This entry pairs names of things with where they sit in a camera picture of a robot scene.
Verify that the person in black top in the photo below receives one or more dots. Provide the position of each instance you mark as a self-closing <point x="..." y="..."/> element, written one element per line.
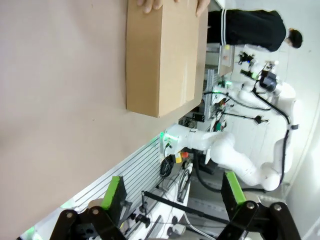
<point x="250" y="27"/>

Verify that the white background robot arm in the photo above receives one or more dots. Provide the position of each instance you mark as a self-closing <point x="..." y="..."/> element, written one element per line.
<point x="240" y="95"/>

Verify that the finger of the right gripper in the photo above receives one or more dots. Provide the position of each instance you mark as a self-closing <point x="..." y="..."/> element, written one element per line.
<point x="246" y="58"/>
<point x="248" y="74"/>

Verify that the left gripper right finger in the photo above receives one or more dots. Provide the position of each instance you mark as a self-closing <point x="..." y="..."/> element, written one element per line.
<point x="233" y="195"/>

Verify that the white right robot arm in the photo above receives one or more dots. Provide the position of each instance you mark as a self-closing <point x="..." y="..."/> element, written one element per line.
<point x="225" y="152"/>

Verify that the yellow red emergency stop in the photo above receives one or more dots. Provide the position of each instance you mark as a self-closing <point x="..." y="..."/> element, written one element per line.
<point x="178" y="157"/>

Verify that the person's left hand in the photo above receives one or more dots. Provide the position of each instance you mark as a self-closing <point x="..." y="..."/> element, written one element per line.
<point x="203" y="7"/>

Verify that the brown cardboard box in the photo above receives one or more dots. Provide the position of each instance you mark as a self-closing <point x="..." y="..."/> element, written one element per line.
<point x="160" y="62"/>

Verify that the slotted aluminium base plate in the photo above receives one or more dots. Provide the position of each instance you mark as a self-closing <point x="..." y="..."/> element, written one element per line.
<point x="130" y="170"/>

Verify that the pink printed card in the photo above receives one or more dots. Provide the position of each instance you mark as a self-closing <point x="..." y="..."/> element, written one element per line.
<point x="226" y="56"/>

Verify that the person's right hand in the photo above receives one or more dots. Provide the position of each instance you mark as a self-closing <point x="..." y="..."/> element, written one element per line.
<point x="150" y="5"/>

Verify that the long black bar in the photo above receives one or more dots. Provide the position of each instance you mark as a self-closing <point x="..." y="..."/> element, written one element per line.
<point x="175" y="203"/>

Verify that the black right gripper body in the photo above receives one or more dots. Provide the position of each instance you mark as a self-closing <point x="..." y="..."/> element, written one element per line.
<point x="267" y="80"/>

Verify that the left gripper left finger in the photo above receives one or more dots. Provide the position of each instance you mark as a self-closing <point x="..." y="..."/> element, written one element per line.
<point x="113" y="197"/>

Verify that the aluminium profile frame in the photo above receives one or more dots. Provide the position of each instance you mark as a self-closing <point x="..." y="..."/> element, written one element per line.
<point x="210" y="82"/>

